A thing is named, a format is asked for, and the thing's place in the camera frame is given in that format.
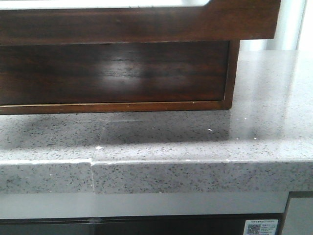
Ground lower wooden drawer with notch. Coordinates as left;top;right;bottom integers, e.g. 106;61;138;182
0;40;231;106

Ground dark wooden drawer cabinet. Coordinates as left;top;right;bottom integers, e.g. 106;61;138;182
0;39;241;115

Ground white QR code sticker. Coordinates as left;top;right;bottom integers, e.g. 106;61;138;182
243;219;279;235

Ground grey cabinet door panel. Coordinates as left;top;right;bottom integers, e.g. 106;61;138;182
282;191;313;235

